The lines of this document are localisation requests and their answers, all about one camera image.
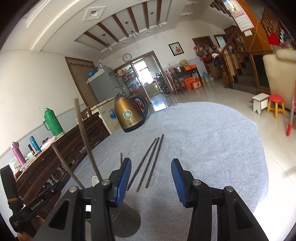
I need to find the white plastic spoon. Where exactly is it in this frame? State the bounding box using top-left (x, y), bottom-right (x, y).
top-left (92, 176), bottom-right (100, 187)

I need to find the dark grey utensil holder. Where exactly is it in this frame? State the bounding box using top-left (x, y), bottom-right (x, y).
top-left (85, 199), bottom-right (141, 238)

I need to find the person's left hand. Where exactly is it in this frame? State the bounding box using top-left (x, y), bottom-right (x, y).
top-left (17, 232), bottom-right (33, 241)

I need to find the light blue table cloth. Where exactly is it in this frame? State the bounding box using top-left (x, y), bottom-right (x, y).
top-left (67, 101), bottom-right (270, 241)

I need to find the dark carved wooden sideboard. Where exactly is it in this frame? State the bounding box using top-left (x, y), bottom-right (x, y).
top-left (14, 112), bottom-right (111, 218)

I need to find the pink water bottle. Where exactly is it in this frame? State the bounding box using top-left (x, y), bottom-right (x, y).
top-left (11, 142), bottom-right (26, 166)

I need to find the bronze electric kettle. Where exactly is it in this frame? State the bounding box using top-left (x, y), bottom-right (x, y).
top-left (114, 94), bottom-right (148, 133)

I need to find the teal water bottle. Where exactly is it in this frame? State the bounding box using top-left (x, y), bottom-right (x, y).
top-left (29, 136), bottom-right (42, 152)

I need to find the dark wooden chair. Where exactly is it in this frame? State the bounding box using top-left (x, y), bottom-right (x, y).
top-left (80, 107), bottom-right (92, 120)

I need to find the green thermos jug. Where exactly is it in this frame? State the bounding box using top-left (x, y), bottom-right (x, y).
top-left (43, 108), bottom-right (65, 138)

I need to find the grey refrigerator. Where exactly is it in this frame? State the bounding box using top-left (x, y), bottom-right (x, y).
top-left (86, 66), bottom-right (127, 103)

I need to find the dark wooden side table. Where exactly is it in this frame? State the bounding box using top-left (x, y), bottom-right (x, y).
top-left (171, 68), bottom-right (204, 91)

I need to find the white small wooden stool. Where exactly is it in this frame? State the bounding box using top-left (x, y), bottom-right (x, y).
top-left (251, 93), bottom-right (269, 115)

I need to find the red yellow plastic stool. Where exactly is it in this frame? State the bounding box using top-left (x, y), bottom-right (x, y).
top-left (267, 94), bottom-right (285, 120)

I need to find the wooden stair railing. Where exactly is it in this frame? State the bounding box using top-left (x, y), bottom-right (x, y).
top-left (214, 25), bottom-right (247, 88)

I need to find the cream leather armchair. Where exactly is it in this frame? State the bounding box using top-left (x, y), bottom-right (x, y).
top-left (263, 49), bottom-right (296, 109)

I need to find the red handled mop stick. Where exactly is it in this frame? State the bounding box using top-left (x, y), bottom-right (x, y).
top-left (286, 89), bottom-right (296, 136)

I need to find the round wall clock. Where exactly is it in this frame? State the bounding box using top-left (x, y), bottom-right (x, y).
top-left (122, 53), bottom-right (132, 62)

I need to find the framed wall picture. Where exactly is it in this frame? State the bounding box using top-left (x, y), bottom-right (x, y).
top-left (169, 42), bottom-right (184, 56)

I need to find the wall calendar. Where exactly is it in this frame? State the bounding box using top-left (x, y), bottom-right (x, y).
top-left (230, 0), bottom-right (254, 32)

